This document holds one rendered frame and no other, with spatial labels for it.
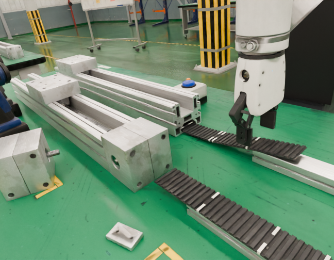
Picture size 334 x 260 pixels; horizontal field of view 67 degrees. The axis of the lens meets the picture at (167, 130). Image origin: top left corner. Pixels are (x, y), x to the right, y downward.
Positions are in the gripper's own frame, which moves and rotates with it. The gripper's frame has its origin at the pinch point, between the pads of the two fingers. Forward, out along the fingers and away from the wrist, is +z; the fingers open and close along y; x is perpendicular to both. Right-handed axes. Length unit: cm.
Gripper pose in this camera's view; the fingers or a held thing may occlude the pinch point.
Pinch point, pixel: (256, 130)
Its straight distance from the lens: 53.7
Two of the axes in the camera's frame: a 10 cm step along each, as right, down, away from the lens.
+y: 7.4, -3.9, 5.4
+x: -6.6, -2.9, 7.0
